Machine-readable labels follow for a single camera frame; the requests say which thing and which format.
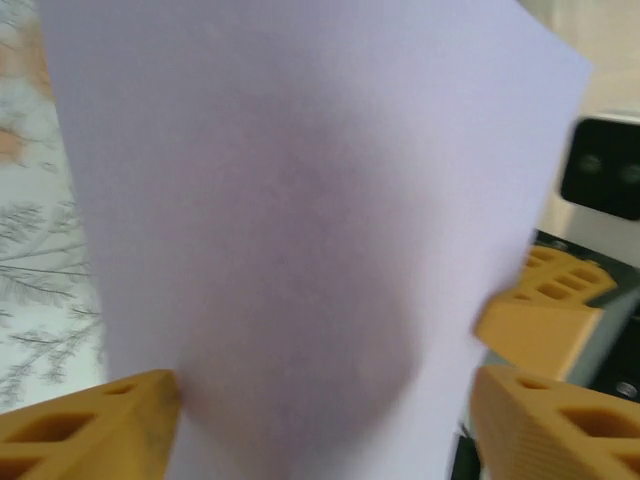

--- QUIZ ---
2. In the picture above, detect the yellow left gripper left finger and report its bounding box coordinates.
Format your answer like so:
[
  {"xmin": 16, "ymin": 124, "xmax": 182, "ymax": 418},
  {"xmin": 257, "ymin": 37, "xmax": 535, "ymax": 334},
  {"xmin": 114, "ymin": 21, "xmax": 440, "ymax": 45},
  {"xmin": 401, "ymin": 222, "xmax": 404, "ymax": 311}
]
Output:
[{"xmin": 0, "ymin": 368, "xmax": 182, "ymax": 480}]

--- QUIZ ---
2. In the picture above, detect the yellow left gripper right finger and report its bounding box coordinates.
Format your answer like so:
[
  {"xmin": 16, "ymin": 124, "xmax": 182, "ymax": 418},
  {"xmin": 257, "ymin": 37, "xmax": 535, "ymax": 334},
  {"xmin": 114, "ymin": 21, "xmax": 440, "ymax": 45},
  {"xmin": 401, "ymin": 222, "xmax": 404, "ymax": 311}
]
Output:
[{"xmin": 472, "ymin": 363, "xmax": 640, "ymax": 480}]

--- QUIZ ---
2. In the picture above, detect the purple cloth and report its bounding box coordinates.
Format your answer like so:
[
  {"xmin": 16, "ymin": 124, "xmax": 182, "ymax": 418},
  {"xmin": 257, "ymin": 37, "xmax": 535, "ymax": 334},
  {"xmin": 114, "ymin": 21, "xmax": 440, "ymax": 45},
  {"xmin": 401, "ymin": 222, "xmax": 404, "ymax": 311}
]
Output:
[{"xmin": 37, "ymin": 0, "xmax": 596, "ymax": 480}]

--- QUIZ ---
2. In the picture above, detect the floral fern print tablecloth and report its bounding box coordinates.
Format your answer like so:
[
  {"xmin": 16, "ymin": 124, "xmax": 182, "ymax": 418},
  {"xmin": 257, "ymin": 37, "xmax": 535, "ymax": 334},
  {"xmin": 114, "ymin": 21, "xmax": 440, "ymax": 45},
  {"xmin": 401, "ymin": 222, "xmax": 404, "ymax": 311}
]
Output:
[{"xmin": 0, "ymin": 0, "xmax": 109, "ymax": 416}]

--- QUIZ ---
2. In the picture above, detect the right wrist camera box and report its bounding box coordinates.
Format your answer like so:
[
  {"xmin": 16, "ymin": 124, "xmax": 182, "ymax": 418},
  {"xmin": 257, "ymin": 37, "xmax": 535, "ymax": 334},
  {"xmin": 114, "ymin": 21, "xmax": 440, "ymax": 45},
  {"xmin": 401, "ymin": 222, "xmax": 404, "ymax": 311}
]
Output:
[{"xmin": 558, "ymin": 113, "xmax": 640, "ymax": 222}]

